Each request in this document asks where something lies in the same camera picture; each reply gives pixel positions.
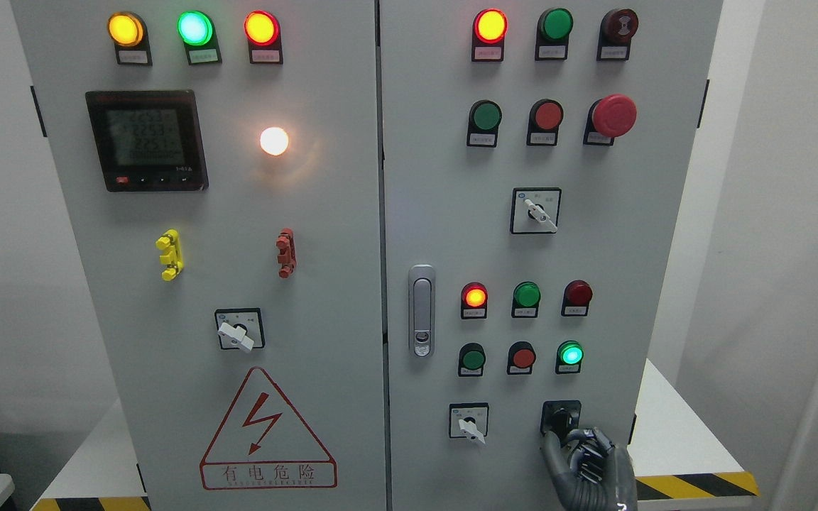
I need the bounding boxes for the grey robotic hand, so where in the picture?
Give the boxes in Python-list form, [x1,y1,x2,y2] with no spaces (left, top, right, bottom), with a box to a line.
[541,427,638,510]

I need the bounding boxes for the black rotary knob switch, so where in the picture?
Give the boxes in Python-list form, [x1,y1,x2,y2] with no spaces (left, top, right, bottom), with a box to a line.
[540,400,582,439]

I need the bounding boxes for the white platform with hazard stripes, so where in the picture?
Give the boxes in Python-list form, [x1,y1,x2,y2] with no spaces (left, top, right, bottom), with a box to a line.
[35,362,760,510]

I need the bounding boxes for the green light lower right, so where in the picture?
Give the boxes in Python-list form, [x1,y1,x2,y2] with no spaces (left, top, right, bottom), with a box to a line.
[555,340,584,375]

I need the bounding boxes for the red push button lower centre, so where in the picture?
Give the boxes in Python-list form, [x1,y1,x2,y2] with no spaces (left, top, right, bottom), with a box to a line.
[506,341,537,375]

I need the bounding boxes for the green push button lower left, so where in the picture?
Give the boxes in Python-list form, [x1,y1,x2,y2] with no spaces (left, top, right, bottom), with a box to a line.
[457,343,486,376]

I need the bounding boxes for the red light middle right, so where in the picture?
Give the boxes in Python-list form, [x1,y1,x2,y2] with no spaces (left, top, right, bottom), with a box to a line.
[561,280,594,317]

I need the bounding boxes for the green light middle centre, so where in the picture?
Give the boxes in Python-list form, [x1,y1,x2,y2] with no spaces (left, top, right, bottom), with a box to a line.
[511,281,541,318]

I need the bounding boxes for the red lit light middle left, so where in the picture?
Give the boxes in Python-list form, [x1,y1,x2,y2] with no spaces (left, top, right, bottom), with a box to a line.
[460,282,488,319]

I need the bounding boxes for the red high voltage warning sticker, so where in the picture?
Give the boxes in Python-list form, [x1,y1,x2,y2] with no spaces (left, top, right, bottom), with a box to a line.
[200,366,338,490]

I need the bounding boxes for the grey electrical control cabinet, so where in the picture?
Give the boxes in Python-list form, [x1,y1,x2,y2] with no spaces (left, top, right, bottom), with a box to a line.
[11,1,723,510]

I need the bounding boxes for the red emergency stop mushroom button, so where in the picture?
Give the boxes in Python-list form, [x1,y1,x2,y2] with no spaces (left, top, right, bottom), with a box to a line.
[582,94,638,146]

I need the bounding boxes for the red push button upper row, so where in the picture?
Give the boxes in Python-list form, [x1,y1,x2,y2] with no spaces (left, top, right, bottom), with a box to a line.
[526,98,564,146]

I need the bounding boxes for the green push button upper row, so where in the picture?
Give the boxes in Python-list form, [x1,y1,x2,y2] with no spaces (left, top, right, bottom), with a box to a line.
[467,99,502,148]

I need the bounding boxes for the red terminal connector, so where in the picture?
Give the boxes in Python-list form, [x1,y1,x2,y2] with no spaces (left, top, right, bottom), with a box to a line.
[276,229,298,279]

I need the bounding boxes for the dark red buzzer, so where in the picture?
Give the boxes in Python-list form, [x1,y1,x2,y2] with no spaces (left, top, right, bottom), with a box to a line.
[596,9,639,61]

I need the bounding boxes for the green unlit light top row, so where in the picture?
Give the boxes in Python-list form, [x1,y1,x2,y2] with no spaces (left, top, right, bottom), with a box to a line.
[535,9,574,61]

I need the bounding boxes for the red lit light top right door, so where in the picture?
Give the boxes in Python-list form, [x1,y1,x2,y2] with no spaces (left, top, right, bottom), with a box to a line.
[471,9,508,62]

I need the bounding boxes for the white lit indicator lamp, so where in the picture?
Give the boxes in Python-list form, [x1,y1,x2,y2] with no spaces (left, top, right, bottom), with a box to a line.
[258,126,291,158]

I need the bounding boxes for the yellow terminal connector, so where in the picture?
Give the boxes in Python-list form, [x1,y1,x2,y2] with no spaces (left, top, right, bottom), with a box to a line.
[155,229,185,282]

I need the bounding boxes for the red lit indicator light left door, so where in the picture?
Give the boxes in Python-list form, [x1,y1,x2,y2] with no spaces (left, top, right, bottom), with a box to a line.
[244,10,283,65]

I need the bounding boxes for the black digital power meter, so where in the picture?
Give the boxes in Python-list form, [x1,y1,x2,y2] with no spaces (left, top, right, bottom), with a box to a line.
[85,89,209,193]

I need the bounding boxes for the green lit indicator light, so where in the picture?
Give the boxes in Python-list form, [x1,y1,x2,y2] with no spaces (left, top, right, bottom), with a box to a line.
[176,10,223,65]

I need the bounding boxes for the yellow indicator light top left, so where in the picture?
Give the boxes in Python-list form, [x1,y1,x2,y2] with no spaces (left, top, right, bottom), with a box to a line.
[107,11,153,67]

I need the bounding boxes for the lower white rotary selector switch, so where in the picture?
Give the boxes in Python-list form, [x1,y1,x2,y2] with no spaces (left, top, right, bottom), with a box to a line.
[449,403,489,444]

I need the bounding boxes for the silver door latch handle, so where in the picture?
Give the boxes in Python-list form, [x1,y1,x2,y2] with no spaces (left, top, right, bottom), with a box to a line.
[408,264,436,357]

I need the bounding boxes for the upper right rotary selector switch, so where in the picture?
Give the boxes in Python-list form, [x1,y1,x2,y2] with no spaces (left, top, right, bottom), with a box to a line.
[510,187,562,235]

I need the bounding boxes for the left door rotary selector switch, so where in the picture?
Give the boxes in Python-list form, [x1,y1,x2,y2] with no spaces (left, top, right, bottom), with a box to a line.
[214,307,266,353]

